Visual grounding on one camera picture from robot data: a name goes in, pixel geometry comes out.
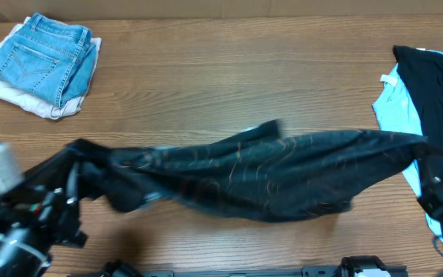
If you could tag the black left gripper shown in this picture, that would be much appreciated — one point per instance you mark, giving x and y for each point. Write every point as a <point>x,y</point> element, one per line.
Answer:
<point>54,205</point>

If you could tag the black printed cycling jersey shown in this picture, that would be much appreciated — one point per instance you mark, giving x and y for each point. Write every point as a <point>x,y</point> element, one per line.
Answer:
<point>257,174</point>

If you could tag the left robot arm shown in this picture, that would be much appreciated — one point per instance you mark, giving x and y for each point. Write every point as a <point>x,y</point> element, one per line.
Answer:
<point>22,252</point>

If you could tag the light blue t-shirt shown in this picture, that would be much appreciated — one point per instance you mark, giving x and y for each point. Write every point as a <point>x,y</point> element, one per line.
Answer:
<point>396,112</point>

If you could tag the folded white cloth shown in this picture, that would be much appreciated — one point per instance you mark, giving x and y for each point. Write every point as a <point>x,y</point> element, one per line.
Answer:
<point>34,104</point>

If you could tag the folded blue denim jeans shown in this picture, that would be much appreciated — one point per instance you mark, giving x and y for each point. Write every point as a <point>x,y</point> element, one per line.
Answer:
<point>49,59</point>

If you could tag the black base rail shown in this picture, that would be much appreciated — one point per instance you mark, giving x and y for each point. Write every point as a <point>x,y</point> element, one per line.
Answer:
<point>352,266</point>

